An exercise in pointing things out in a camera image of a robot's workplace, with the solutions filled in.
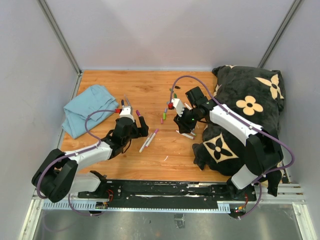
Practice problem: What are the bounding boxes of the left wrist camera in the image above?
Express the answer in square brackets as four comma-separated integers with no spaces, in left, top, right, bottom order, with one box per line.
[115,106,135,121]

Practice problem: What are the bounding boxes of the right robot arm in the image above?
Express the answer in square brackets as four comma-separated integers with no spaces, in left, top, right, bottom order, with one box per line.
[168,87,283,200]

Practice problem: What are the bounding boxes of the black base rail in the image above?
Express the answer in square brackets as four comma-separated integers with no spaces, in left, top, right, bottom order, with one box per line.
[42,178,306,215]

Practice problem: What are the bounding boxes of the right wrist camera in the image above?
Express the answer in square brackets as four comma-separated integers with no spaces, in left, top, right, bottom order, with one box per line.
[167,98,185,117]

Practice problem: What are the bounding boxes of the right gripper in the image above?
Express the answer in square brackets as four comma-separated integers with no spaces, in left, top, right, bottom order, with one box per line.
[173,106,200,134]

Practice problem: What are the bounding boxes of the grey clear pen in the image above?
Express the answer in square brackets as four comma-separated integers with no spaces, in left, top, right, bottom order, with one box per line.
[124,95,131,106]

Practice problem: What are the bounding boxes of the light blue cloth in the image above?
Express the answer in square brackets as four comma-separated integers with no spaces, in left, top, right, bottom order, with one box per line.
[62,84,119,139]

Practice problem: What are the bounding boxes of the black floral pillow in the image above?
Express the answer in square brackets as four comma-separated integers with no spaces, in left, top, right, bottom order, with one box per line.
[191,64,286,197]

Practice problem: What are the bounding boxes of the pink cap marker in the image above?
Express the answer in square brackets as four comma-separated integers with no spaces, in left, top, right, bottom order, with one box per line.
[180,133,195,140]

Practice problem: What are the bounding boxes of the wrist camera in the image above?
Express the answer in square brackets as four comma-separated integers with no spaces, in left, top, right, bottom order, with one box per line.
[167,98,185,117]
[115,106,135,121]

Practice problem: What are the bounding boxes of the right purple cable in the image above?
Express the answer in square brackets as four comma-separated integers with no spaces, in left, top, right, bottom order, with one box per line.
[168,75,296,221]

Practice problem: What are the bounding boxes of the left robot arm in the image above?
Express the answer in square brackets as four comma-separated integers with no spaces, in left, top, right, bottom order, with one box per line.
[31,116,149,203]

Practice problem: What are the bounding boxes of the beige cap marker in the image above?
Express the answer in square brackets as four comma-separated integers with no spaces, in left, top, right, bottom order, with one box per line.
[139,133,152,153]

